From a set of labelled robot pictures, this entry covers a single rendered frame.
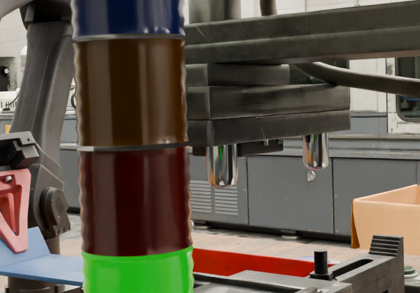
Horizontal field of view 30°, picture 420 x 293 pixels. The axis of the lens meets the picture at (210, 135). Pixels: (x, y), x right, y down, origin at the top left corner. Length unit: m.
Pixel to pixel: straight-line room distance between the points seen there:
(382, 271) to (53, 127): 0.43
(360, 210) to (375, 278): 2.23
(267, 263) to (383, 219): 2.09
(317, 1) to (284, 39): 7.72
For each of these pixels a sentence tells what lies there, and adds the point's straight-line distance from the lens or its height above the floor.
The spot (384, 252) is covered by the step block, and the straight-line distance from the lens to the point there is 0.80.
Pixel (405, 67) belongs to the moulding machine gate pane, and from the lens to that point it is 5.44.
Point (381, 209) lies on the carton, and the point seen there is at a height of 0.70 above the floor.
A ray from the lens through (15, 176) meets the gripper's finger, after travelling 0.76.
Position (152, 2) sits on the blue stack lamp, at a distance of 0.25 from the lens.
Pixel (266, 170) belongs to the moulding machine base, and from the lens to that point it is 6.11.
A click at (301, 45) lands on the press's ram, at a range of 0.47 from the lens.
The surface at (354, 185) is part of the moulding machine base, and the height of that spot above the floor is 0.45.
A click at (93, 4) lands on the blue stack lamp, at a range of 0.25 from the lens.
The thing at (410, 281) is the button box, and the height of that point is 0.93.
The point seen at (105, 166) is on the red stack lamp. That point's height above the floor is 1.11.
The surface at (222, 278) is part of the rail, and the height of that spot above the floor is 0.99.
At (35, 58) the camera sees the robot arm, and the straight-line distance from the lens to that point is 0.99.
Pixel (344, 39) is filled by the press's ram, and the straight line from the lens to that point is 0.46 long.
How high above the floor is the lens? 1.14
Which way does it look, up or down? 3 degrees down
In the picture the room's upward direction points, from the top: 2 degrees counter-clockwise
